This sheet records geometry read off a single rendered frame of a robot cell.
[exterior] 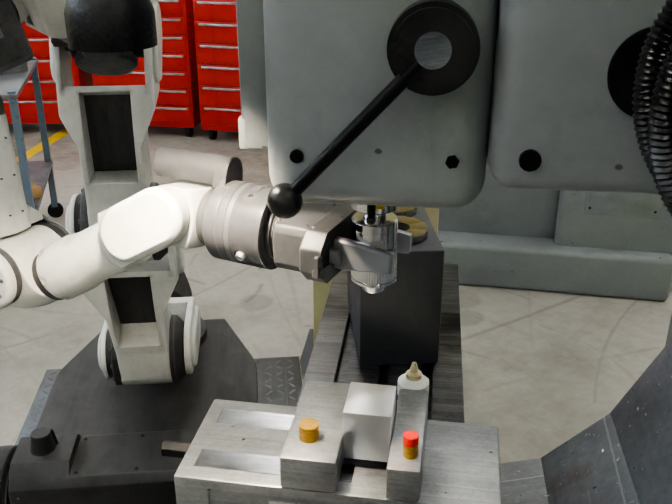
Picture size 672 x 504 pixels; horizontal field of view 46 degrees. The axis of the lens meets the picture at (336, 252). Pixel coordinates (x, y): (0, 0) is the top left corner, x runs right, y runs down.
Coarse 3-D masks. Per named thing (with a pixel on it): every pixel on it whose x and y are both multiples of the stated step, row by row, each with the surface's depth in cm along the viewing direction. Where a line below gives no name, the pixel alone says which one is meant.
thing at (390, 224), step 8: (352, 216) 80; (360, 216) 80; (392, 216) 80; (352, 224) 79; (360, 224) 78; (376, 224) 78; (384, 224) 78; (392, 224) 78; (360, 232) 78; (368, 232) 78; (376, 232) 78; (384, 232) 78
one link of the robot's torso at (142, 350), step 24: (72, 216) 141; (144, 264) 150; (168, 264) 150; (96, 288) 147; (120, 288) 153; (144, 288) 153; (168, 288) 149; (120, 312) 159; (144, 312) 160; (168, 312) 165; (120, 336) 160; (144, 336) 160; (168, 336) 164; (120, 360) 162; (144, 360) 162; (168, 360) 163; (120, 384) 168
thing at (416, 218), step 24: (408, 216) 124; (432, 240) 116; (408, 264) 113; (432, 264) 114; (360, 288) 115; (408, 288) 115; (432, 288) 115; (360, 312) 116; (384, 312) 116; (408, 312) 116; (432, 312) 117; (360, 336) 118; (384, 336) 118; (408, 336) 118; (432, 336) 118; (360, 360) 119; (384, 360) 119; (408, 360) 120; (432, 360) 120
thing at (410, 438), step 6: (408, 432) 83; (414, 432) 83; (408, 438) 82; (414, 438) 82; (408, 444) 82; (414, 444) 82; (408, 450) 82; (414, 450) 82; (408, 456) 83; (414, 456) 83
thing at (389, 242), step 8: (352, 232) 80; (392, 232) 79; (360, 240) 79; (368, 240) 78; (376, 240) 78; (384, 240) 78; (392, 240) 79; (384, 248) 79; (392, 248) 79; (352, 272) 81; (360, 272) 80; (368, 272) 80; (392, 272) 80; (352, 280) 82; (360, 280) 80; (368, 280) 80; (376, 280) 80; (384, 280) 80; (392, 280) 81
